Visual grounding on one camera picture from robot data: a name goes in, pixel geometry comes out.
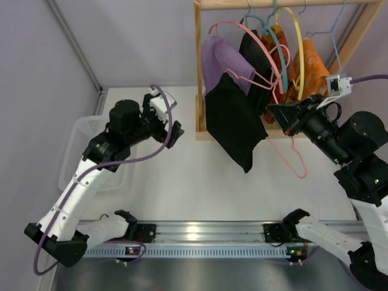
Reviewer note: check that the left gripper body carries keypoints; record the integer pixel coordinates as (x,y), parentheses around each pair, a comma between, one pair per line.
(169,133)

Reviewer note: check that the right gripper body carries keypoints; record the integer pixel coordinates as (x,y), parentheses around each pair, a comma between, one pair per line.
(296,116)

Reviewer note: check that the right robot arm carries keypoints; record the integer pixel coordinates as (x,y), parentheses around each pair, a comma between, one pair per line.
(363,176)

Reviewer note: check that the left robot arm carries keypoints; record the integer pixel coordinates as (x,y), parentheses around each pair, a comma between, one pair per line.
(59,232)

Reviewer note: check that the yellow plastic hanger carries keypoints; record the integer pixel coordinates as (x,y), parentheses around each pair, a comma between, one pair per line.
(295,82)

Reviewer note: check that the bright orange trousers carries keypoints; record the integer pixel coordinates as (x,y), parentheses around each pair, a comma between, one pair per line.
(315,74)

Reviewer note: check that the teal plastic hanger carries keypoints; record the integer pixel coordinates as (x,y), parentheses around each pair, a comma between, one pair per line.
(266,30)

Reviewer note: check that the orange patterned trousers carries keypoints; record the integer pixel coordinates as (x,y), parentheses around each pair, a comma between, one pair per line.
(269,44)

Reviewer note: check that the pink plastic hanger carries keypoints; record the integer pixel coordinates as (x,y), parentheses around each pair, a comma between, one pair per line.
(248,39)

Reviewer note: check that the purple trousers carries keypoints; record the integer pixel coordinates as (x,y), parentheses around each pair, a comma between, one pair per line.
(219,57)

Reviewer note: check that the white plastic basket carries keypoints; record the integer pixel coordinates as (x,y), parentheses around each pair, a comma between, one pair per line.
(83,131)

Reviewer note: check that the wooden clothes rack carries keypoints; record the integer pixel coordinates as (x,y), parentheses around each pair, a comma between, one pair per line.
(257,96)

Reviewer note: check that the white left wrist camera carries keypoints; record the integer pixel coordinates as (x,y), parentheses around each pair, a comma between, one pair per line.
(157,102)

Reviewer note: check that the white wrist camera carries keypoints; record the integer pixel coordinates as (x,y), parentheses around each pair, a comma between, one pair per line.
(157,102)
(338,86)

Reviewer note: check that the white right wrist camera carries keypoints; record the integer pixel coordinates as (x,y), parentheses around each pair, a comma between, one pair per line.
(338,86)

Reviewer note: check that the blue wire hanger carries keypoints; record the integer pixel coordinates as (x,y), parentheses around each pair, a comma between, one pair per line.
(332,32)

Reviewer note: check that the aluminium mounting rail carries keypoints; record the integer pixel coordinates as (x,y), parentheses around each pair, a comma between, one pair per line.
(207,231)

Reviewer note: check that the grey slotted cable duct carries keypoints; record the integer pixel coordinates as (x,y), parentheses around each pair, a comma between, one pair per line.
(154,251)

